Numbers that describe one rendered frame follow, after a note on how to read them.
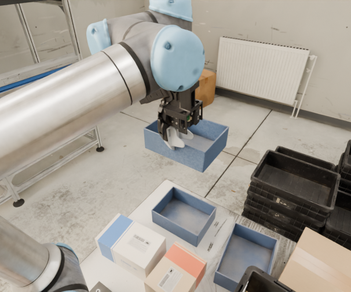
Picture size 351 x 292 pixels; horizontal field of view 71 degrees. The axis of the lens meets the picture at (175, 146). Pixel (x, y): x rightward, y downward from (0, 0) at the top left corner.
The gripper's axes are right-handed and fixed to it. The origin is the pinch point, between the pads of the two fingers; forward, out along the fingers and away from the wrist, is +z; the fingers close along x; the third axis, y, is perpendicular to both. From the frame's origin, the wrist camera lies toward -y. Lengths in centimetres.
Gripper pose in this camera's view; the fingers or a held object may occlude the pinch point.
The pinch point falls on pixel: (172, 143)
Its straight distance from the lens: 67.2
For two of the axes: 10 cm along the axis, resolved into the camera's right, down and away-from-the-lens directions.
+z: 0.5, 7.5, 6.6
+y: 8.1, 3.5, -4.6
